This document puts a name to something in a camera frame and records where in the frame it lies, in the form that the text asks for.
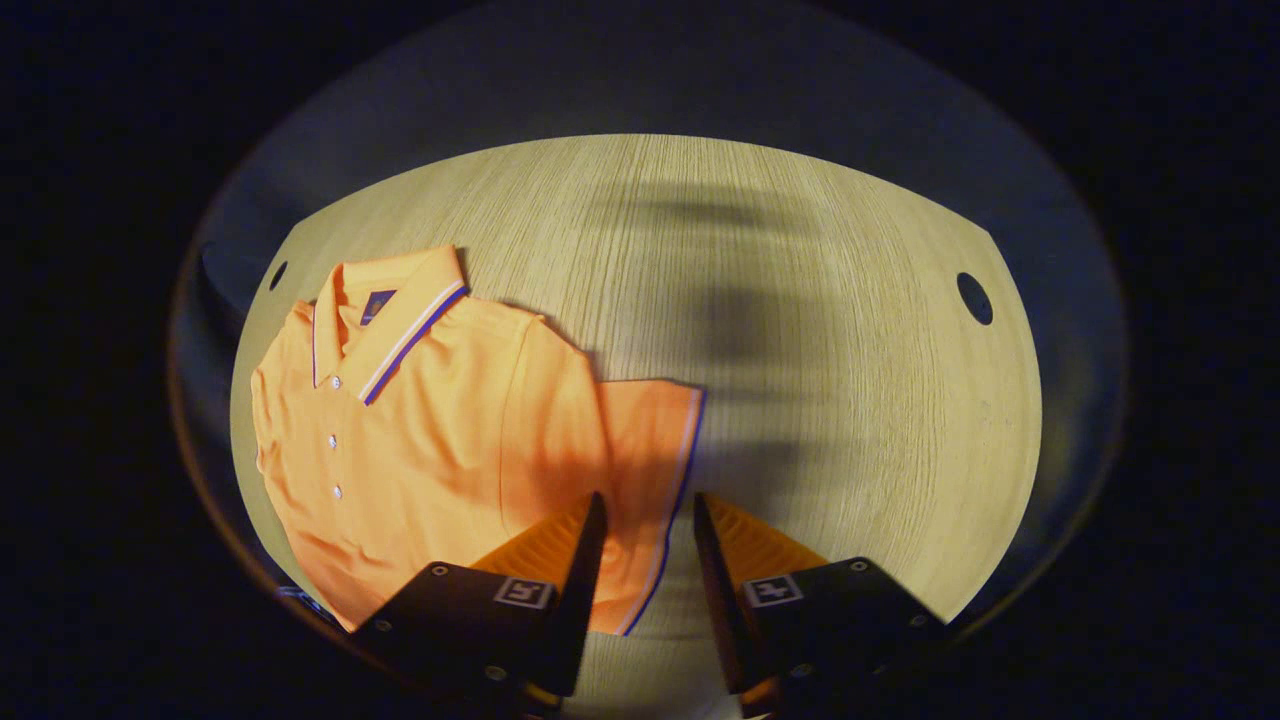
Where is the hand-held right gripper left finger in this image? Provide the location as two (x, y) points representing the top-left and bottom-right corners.
(350, 490), (609, 701)

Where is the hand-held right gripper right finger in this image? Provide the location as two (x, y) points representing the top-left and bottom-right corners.
(693, 492), (946, 701)

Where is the orange T-shirt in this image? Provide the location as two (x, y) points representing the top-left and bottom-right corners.
(250, 245), (707, 637)

